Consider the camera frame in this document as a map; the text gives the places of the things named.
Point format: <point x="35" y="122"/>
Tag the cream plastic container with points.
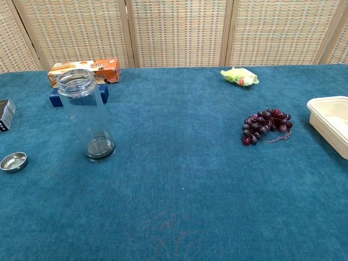
<point x="330" y="122"/>

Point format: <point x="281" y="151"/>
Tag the orange cardboard box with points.
<point x="108" y="70"/>

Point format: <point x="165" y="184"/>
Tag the green snack packet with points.
<point x="240" y="76"/>

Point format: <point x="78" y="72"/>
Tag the bunch of purple grapes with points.
<point x="262" y="125"/>

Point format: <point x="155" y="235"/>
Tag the dark blue box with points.
<point x="105" y="93"/>

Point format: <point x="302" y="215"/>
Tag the blue carpet table cover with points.
<point x="174" y="190"/>

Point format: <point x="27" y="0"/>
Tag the woven folding screen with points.
<point x="176" y="30"/>

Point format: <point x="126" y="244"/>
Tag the black and grey box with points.
<point x="6" y="114"/>

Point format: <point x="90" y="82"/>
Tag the clear glass bottle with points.
<point x="84" y="114"/>

